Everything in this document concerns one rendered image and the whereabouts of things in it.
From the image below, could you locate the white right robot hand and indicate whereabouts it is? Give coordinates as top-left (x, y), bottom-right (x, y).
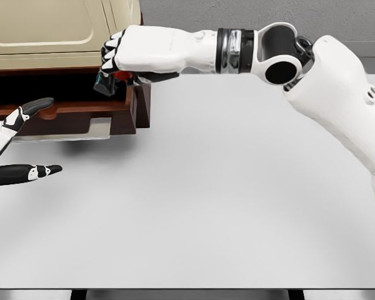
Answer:
top-left (100, 24), bottom-right (192, 87)

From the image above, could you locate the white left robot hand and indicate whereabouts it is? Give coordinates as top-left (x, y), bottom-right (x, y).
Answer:
top-left (0, 97), bottom-right (63, 187)

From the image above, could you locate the black switch with red button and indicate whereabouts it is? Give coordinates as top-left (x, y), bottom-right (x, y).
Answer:
top-left (92, 70), bottom-right (135, 96)

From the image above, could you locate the brown wooden cabinet drawer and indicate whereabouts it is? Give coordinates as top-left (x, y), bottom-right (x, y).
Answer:
top-left (0, 76), bottom-right (137, 137)

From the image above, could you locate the cream and brown wooden cabinet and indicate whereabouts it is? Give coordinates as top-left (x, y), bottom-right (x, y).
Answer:
top-left (0, 0), bottom-right (151, 143)

